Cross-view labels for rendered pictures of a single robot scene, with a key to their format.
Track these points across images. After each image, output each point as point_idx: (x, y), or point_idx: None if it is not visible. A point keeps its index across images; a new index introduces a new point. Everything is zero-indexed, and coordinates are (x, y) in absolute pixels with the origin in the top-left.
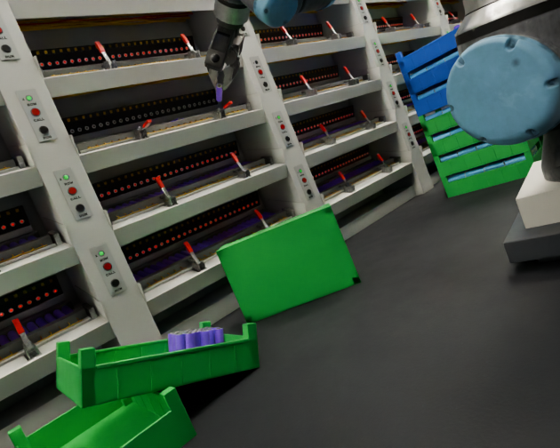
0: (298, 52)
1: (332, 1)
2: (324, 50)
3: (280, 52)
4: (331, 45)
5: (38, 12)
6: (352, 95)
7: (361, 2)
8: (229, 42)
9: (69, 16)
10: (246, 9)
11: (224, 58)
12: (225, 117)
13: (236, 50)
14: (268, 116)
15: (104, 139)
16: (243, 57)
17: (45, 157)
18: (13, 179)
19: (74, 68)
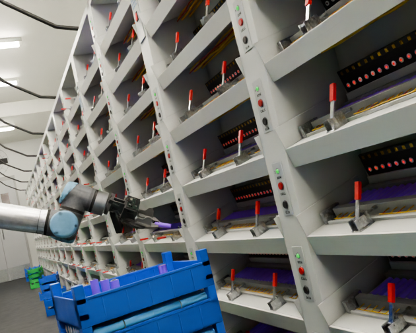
0: (203, 187)
1: (61, 238)
2: (224, 183)
3: (192, 188)
4: (228, 177)
5: (131, 168)
6: (249, 250)
7: (261, 89)
8: (111, 220)
9: (136, 168)
10: (92, 212)
11: (114, 228)
12: (173, 240)
13: (121, 220)
14: (187, 250)
15: (156, 232)
16: (174, 194)
17: (138, 240)
18: (137, 246)
19: (151, 189)
